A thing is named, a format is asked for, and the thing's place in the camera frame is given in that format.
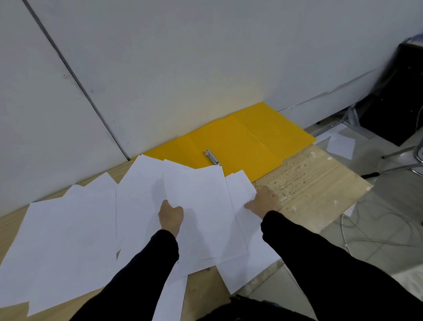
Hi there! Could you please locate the person's right forearm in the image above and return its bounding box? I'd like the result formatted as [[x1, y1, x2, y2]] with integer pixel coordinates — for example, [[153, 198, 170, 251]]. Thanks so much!
[[260, 210, 423, 321]]

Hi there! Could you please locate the person's left forearm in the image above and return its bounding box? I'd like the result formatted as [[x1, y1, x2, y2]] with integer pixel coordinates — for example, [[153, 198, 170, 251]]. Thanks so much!
[[69, 229, 180, 321]]

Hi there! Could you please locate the yellow folder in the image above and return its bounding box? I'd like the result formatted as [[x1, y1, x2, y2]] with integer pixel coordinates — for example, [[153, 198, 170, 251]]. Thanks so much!
[[134, 101, 317, 183]]

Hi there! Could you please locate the person's leg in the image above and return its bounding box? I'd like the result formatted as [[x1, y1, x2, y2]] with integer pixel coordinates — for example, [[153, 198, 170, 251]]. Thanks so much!
[[197, 294, 318, 321]]

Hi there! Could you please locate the person's left hand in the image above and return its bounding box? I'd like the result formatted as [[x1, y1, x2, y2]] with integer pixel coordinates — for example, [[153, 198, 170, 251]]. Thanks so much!
[[158, 199, 184, 239]]

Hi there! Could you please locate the metal stand base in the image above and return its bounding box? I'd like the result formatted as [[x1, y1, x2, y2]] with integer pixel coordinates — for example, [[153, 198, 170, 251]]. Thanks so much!
[[361, 137, 423, 179]]

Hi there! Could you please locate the silver metal folder clip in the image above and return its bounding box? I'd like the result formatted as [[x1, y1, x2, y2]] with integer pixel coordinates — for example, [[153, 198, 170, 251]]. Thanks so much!
[[204, 149, 221, 167]]

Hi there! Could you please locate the white paper sheet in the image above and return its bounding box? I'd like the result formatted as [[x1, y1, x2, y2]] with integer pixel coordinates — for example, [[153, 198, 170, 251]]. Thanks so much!
[[325, 132, 356, 161], [314, 124, 348, 145]]

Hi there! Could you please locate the grey floor cable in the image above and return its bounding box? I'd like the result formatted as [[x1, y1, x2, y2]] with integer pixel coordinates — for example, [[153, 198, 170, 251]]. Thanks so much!
[[339, 198, 423, 254]]

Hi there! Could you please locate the gathered white papers stack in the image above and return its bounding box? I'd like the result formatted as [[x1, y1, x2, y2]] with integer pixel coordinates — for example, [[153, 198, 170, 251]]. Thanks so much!
[[163, 164, 249, 275]]

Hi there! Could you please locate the pile of white papers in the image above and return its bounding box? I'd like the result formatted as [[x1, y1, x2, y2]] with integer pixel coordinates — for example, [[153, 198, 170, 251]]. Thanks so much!
[[0, 154, 282, 321]]

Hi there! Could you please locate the person's right hand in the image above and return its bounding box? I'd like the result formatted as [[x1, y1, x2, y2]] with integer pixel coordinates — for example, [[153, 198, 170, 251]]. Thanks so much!
[[243, 185, 282, 220]]

